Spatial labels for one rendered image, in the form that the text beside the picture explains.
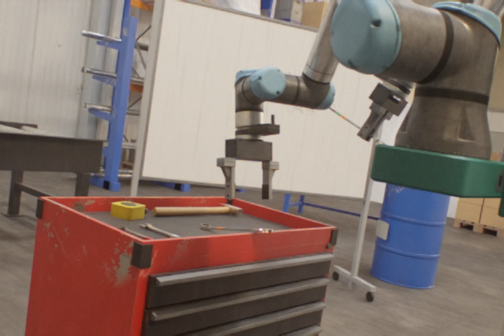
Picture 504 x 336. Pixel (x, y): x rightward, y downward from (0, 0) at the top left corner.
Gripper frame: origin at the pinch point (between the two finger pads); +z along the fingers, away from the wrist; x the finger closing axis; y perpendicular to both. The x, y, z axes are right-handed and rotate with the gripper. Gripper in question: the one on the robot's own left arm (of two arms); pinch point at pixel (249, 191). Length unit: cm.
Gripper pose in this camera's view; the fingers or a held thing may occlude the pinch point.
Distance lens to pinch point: 140.0
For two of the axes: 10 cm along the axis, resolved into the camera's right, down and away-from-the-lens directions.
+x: -7.2, -0.4, -6.9
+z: 0.0, 10.0, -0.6
